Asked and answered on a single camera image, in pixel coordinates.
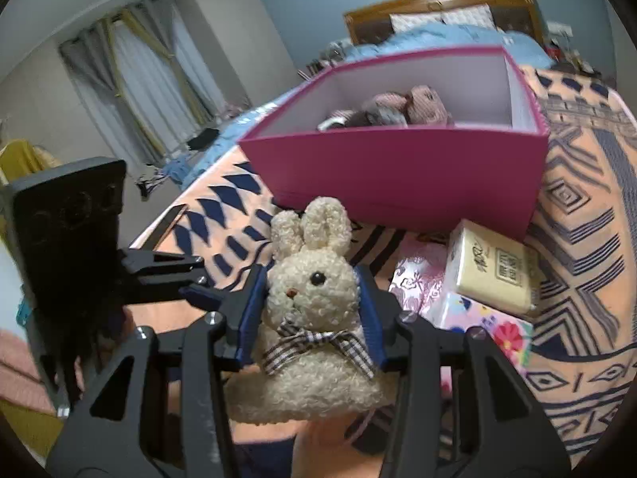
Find cream bunny plush toy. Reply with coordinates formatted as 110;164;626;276
225;196;397;424

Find pink knitted plush toy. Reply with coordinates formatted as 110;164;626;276
317;85;453;132

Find left forearm pink sleeve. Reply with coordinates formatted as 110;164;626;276
0;329;55;415

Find floral pink tissue pack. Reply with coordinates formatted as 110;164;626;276
422;291;535;374

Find pink crinkly plastic bag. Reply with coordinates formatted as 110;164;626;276
389;243;447;317

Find yellow tissue pack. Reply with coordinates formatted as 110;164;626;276
443;219;541;317

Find light blue duvet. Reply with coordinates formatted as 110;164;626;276
178;23;554;191

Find black garment on bed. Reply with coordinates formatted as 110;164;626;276
187;127;219;152

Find grey yellow curtains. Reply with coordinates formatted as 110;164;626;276
59;0;228;167

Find orange navy patterned blanket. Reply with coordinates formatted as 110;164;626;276
161;66;636;463

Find pink storage box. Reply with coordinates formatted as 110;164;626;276
238;45;549;239

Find left patterned pillow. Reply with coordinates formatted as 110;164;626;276
390;13;444;33

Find patterned pillow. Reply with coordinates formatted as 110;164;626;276
390;13;444;33
442;3;496;30

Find right patterned pillow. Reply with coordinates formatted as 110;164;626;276
442;3;496;30

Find wooden headboard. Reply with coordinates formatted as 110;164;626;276
343;0;546;45

